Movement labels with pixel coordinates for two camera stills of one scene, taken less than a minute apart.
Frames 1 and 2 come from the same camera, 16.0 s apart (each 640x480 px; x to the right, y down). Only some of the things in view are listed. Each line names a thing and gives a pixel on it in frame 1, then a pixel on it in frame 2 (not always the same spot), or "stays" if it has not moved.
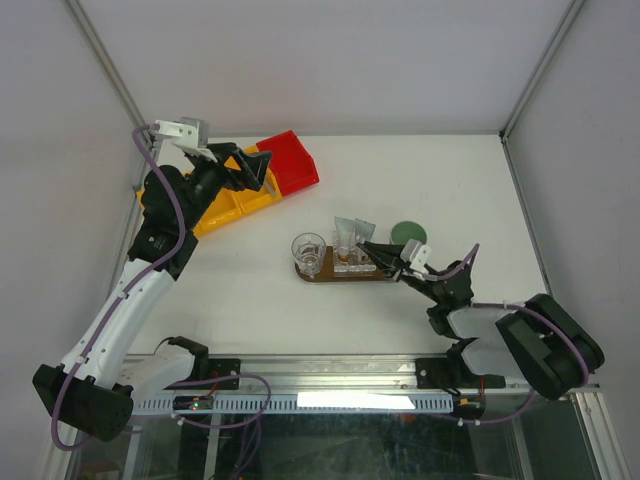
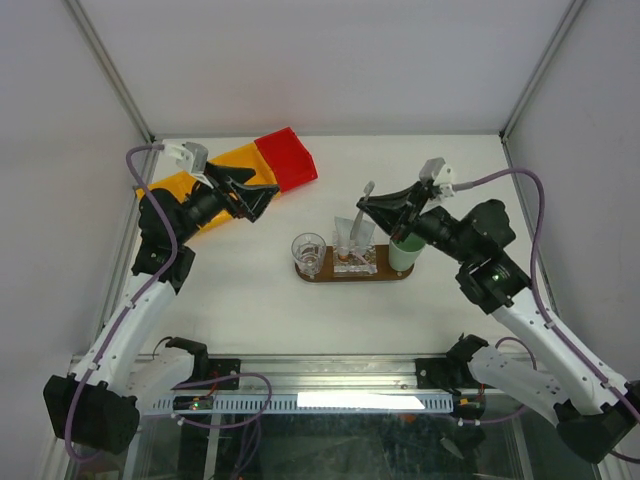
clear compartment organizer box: x=351 y=261 stays
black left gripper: x=251 y=166 -> x=253 y=200
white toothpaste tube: x=363 y=230 stays
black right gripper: x=386 y=256 -> x=398 y=210
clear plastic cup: x=308 y=250 stays
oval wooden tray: x=328 y=274 stays
